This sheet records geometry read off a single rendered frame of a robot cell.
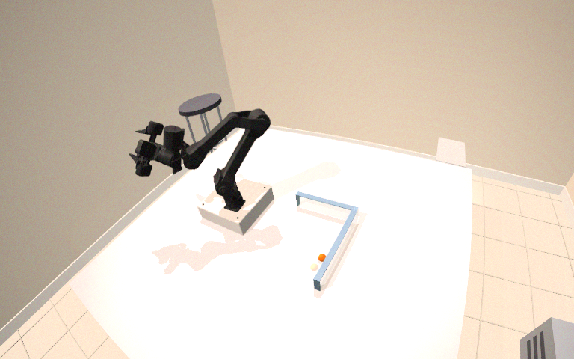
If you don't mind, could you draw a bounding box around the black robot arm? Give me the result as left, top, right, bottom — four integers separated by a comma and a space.
135, 108, 271, 212

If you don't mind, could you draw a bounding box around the clear l-shaped low wall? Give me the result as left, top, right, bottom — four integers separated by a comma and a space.
296, 195, 359, 288

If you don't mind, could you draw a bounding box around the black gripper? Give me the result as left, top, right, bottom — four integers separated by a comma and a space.
129, 121, 165, 177

